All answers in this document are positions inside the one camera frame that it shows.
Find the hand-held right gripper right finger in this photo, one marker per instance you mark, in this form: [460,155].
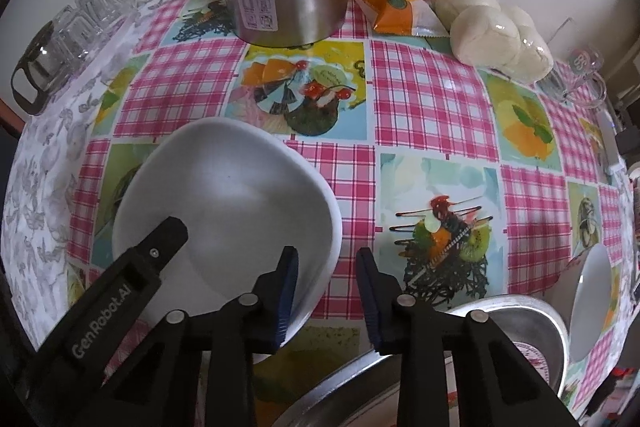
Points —
[370,302]

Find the clear glass mug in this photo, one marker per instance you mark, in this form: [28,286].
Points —
[580,67]

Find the round steel plate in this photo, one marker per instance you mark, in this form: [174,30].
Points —
[330,387]

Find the white slim object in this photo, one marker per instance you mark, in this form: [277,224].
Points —
[610,142]

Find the small white round bowl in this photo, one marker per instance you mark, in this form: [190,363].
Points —
[592,297]

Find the white square bowl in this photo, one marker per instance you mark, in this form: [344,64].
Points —
[225,187]

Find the clear drinking glass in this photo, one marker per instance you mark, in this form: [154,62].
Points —
[80,37]
[105,2]

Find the bag of white steamed buns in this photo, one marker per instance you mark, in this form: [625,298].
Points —
[480,32]

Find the pink chequered fruit tablecloth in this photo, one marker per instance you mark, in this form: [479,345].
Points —
[425,97]

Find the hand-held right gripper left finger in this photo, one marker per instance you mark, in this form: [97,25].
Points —
[287,292]

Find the reddish wooden chair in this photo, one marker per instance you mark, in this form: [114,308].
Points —
[6,114]

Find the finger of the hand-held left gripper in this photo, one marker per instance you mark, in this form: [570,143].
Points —
[162,242]

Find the floral red-rimmed bowl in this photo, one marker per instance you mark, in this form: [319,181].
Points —
[535,359]

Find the grey floral cloth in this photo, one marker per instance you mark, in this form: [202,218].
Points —
[40,207]

